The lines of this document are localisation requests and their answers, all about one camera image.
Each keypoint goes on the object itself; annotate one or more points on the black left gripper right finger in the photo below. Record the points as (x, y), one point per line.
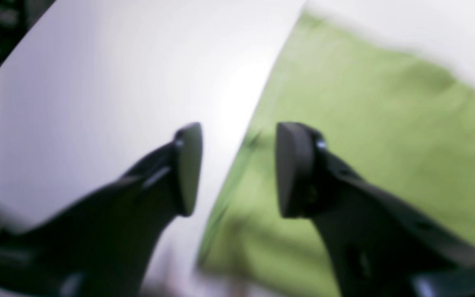
(379, 245)

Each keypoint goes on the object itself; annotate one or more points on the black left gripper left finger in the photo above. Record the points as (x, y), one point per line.
(102, 244)

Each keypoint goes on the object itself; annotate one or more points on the green T-shirt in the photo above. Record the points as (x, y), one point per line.
(405, 124)

